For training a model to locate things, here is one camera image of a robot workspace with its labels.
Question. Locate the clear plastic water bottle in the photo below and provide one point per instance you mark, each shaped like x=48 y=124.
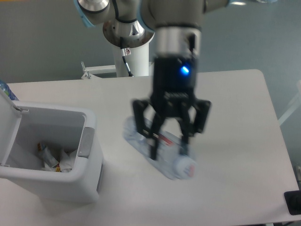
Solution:
x=169 y=162

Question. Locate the white trash can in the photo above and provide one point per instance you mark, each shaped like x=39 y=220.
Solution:
x=25 y=124

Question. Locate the colourful trash in can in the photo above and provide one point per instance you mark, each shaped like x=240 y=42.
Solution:
x=56 y=160

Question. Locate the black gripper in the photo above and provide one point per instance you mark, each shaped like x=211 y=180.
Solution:
x=172 y=96

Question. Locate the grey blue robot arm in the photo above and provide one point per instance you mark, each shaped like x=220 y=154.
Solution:
x=178 y=26

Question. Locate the blue bottle at left edge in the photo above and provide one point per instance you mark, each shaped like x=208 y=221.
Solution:
x=5 y=88

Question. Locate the black device at table edge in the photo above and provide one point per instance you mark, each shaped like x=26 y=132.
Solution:
x=293 y=202

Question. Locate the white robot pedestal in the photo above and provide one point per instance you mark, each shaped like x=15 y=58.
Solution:
x=130 y=47

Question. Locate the white frame at right edge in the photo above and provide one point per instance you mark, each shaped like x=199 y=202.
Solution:
x=292 y=106

